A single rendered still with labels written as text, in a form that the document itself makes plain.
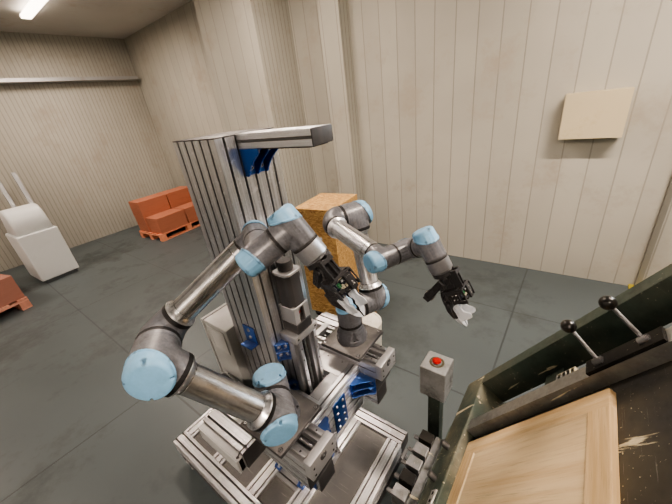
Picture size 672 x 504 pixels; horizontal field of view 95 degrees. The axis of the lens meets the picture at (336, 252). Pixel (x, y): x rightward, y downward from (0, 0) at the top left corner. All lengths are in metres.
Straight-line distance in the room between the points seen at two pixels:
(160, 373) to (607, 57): 3.86
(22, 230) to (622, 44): 7.68
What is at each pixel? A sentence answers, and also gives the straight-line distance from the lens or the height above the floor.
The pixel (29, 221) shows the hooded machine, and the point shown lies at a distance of 6.82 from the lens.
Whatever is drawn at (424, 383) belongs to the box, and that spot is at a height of 0.83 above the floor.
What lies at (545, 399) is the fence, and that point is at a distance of 1.20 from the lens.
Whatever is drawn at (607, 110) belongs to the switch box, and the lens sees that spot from 3.74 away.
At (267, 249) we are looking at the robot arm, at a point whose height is 1.79.
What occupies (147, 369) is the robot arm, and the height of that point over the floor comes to 1.58.
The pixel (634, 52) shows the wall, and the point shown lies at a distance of 3.89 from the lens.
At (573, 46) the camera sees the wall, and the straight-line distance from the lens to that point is 3.89.
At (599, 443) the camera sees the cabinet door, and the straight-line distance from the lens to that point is 0.97.
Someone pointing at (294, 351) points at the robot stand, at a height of 1.18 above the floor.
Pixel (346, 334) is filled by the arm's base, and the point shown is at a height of 1.10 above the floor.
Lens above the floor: 2.08
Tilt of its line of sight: 26 degrees down
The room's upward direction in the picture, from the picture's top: 8 degrees counter-clockwise
